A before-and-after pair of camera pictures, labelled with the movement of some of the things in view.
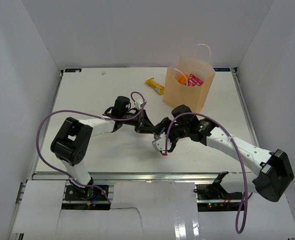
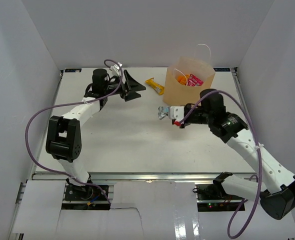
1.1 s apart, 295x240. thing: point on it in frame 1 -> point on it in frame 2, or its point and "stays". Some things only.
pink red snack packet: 193,81 stays
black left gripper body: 138,121 -> 121,90
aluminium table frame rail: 146,176 stays
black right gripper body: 174,132 -> 198,116
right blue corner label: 222,69 stays
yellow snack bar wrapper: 159,88 stays
